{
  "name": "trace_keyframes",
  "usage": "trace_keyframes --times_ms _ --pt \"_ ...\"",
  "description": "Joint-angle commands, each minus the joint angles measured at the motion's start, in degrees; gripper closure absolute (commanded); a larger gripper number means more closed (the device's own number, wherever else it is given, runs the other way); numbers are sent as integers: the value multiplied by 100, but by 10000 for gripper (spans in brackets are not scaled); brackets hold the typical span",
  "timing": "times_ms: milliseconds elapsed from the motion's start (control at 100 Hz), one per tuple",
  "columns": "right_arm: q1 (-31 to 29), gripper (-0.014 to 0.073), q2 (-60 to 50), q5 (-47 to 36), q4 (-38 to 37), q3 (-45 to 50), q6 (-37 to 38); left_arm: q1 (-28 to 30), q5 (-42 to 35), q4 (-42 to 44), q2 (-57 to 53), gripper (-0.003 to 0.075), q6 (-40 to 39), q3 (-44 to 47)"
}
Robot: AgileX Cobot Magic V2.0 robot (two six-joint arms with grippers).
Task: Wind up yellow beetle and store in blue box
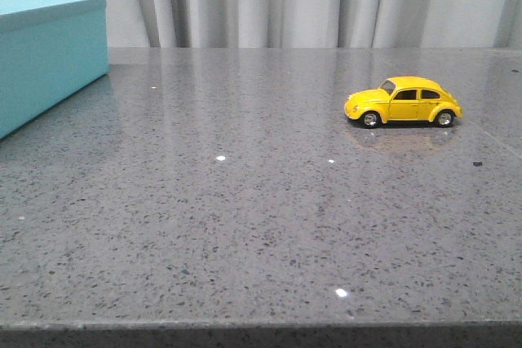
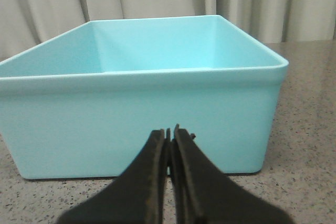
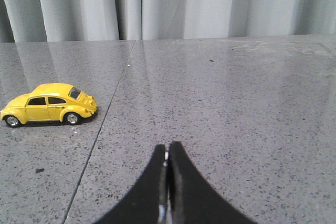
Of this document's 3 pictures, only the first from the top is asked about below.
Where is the yellow toy beetle car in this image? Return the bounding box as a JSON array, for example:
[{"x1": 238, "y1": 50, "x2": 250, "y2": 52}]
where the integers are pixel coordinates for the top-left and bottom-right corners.
[{"x1": 344, "y1": 76, "x2": 462, "y2": 128}]

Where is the light blue box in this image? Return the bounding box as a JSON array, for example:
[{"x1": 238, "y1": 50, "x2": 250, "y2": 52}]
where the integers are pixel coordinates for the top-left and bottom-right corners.
[{"x1": 1, "y1": 0, "x2": 109, "y2": 136}]

